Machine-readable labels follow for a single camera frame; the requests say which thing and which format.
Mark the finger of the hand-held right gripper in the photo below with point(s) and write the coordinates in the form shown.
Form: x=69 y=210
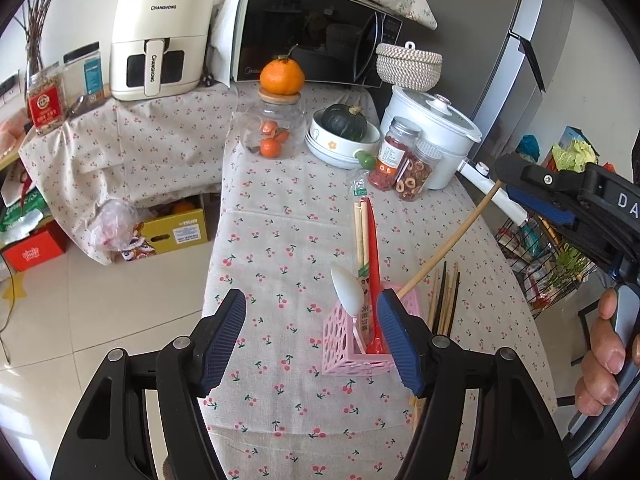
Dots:
x=545 y=207
x=530 y=172

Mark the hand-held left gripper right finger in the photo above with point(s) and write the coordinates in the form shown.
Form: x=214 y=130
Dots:
x=397 y=340

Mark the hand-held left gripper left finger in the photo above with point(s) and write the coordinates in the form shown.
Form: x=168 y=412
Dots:
x=225 y=340

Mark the black chopstick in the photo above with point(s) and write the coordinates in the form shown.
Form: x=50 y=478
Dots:
x=452 y=305
x=439 y=300

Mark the pink plastic utensil holder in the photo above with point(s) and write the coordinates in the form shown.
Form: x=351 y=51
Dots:
x=340 y=345

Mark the red plastic spoon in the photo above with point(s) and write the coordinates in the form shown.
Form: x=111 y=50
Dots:
x=372 y=270

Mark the white plastic spoon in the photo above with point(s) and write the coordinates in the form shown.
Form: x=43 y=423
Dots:
x=345 y=285

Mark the light bamboo chopstick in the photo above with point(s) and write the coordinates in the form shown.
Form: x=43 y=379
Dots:
x=450 y=247

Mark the pair of chopsticks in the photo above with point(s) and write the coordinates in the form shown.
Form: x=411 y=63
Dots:
x=359 y=230

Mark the person's right hand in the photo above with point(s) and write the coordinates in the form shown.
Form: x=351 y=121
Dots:
x=602 y=360

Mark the teal plastic bag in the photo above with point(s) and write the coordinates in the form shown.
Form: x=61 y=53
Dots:
x=527 y=149

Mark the napa cabbage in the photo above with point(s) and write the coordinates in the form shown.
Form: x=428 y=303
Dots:
x=575 y=155

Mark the blue cardboard box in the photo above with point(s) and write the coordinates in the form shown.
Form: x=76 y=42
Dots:
x=572 y=135

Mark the green leafy herbs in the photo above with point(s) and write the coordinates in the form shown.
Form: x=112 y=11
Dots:
x=570 y=265

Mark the white electric cooking pot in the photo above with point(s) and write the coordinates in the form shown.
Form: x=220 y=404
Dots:
x=440 y=120

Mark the jar of dried fruit rings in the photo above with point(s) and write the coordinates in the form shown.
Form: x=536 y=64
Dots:
x=412 y=180

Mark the yellow cardboard box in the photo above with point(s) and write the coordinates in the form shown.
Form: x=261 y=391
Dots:
x=175 y=232

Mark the printed snack package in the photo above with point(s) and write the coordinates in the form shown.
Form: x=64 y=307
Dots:
x=134 y=251

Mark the jar of red dried berries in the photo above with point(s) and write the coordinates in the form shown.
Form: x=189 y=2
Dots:
x=390 y=160

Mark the grey refrigerator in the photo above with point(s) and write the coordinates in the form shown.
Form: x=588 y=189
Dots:
x=475 y=35

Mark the clear plastic bag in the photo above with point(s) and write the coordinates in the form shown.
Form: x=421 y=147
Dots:
x=114 y=225

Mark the woven basket with lid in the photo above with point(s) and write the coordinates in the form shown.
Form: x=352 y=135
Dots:
x=407 y=67

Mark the small green fruit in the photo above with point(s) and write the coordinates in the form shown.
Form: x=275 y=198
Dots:
x=366 y=160

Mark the dark green squash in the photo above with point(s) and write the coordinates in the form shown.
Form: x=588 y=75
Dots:
x=345 y=122

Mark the small tangerine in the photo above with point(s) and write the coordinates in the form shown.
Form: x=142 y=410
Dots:
x=270 y=147
x=274 y=130

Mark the white flower print bowl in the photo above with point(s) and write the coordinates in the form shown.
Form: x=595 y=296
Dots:
x=330 y=149

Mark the red cardboard box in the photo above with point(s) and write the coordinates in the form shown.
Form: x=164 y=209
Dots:
x=35 y=254

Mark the yellow star floor sticker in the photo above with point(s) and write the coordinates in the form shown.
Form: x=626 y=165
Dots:
x=14 y=289

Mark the glass jar with wooden lid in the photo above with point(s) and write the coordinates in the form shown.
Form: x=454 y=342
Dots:
x=247 y=120

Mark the green and white bag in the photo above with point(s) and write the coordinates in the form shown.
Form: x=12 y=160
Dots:
x=20 y=215

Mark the black power plug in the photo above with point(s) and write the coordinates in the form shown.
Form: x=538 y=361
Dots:
x=208 y=81

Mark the black microwave oven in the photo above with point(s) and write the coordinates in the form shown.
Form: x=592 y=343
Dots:
x=310 y=25

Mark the large orange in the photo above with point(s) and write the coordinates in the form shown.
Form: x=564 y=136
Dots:
x=281 y=76

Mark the metal spoon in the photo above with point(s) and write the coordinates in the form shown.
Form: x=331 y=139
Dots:
x=75 y=106

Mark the glass jar with red label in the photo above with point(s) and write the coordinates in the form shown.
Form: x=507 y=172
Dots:
x=46 y=105

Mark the pink cloth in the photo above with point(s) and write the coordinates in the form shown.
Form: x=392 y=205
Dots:
x=12 y=132

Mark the clear container with blue label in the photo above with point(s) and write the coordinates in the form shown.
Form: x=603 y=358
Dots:
x=87 y=75

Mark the white cloth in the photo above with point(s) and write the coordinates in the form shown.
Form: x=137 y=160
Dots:
x=222 y=35

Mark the cream air fryer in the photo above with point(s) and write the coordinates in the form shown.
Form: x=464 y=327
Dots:
x=160 y=20

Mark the dried branches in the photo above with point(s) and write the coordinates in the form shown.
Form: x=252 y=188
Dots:
x=40 y=20

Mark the wall power strip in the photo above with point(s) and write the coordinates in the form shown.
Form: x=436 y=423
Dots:
x=10 y=87

